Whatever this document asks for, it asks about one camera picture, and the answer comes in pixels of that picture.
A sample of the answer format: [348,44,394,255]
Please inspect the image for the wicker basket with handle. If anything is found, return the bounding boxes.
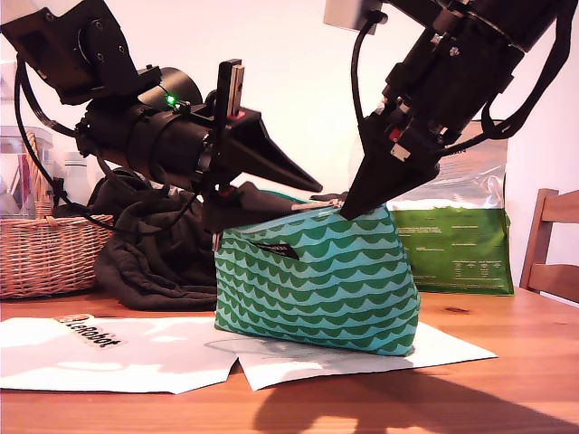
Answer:
[0,129,117,300]

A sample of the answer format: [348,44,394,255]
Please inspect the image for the silver and green Canagan bag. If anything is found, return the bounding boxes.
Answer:
[391,119,516,297]

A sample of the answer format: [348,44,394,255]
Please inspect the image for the black hoodie with grey lining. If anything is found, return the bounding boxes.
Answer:
[88,166,218,312]

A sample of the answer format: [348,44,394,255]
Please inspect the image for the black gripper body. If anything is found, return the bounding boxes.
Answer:
[157,57,249,253]
[374,5,527,170]

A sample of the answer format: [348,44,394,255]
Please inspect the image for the white LeRobot text sticker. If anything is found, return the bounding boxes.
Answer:
[53,314,122,349]

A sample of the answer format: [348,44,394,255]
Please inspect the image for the clear plastic container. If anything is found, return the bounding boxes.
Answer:
[0,126,55,219]

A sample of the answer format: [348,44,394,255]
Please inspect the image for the printed white paper sheet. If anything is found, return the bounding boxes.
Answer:
[203,321,498,392]

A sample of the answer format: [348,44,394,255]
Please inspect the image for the green wave-patterned zipper pouch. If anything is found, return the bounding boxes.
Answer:
[212,192,422,358]

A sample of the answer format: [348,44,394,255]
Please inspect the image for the wooden chair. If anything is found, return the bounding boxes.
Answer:
[518,187,579,305]

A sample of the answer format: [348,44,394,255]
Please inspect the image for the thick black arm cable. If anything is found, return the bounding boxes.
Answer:
[478,8,574,139]

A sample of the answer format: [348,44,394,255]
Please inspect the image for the small white wall frame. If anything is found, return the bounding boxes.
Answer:
[0,61,19,103]

